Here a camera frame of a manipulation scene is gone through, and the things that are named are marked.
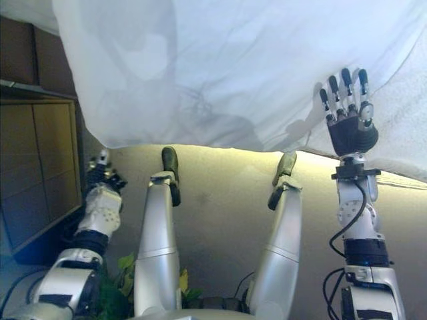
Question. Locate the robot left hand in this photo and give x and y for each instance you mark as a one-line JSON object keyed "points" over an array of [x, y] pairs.
{"points": [[103, 175]]}

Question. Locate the silver robot right leg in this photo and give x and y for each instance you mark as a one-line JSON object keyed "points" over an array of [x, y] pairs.
{"points": [[283, 240]]}

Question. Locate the white duvet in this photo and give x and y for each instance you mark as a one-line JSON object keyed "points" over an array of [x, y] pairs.
{"points": [[217, 66]]}

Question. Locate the wooden nightstand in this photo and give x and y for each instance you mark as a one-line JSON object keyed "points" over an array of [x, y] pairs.
{"points": [[40, 160]]}

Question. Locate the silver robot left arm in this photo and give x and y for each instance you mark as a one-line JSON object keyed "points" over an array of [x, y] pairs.
{"points": [[100, 210]]}

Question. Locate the silver robot leg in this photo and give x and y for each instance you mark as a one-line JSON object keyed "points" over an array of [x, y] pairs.
{"points": [[156, 233], [283, 240]]}

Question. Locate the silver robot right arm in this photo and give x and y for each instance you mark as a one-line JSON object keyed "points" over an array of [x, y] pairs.
{"points": [[353, 206]]}

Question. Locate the silver robot left leg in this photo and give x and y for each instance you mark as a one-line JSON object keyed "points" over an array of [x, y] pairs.
{"points": [[156, 233]]}

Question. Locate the green leafy plant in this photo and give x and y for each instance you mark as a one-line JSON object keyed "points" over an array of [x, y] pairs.
{"points": [[113, 293]]}

